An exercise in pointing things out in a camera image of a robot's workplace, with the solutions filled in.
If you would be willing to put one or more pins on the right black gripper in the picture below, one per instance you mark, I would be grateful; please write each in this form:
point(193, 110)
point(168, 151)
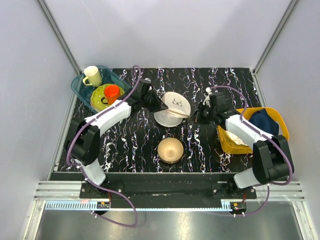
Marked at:
point(198, 118)

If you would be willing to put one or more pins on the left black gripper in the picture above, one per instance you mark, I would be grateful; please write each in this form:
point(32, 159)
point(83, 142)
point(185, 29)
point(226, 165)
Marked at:
point(158, 105)

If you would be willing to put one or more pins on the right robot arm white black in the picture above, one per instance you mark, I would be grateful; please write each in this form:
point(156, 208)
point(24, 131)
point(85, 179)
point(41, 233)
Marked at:
point(272, 159)

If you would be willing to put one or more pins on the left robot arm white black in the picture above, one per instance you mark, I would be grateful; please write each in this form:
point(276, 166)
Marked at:
point(83, 142)

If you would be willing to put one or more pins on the yellow plastic basket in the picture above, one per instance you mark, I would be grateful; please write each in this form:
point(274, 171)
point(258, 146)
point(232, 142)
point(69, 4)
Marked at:
point(230, 147)

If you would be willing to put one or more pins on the white cloth in basket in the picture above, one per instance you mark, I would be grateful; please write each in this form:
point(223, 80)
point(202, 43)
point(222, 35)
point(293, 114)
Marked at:
point(234, 140)

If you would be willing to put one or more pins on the black marble pattern mat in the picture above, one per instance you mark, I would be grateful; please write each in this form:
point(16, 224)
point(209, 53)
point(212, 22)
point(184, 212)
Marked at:
point(131, 145)

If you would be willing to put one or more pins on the navy blue garment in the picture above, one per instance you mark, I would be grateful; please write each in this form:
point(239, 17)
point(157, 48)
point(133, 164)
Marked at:
point(263, 121)

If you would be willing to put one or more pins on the orange cup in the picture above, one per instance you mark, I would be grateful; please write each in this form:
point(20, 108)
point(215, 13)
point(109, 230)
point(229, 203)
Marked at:
point(111, 93)

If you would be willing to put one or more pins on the teal plastic bin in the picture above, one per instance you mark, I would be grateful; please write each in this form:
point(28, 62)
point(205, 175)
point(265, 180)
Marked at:
point(89, 87)

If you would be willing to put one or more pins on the yellow-green plate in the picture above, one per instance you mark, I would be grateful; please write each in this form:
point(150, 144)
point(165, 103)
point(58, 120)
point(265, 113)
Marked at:
point(96, 97)

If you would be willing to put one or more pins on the pale yellow mug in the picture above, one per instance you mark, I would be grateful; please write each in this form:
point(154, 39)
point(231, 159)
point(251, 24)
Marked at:
point(92, 76)

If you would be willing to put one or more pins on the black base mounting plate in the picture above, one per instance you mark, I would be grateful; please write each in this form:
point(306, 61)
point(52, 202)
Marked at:
point(147, 190)

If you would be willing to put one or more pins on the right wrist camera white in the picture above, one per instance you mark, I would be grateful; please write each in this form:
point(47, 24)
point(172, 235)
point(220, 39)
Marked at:
point(207, 101)

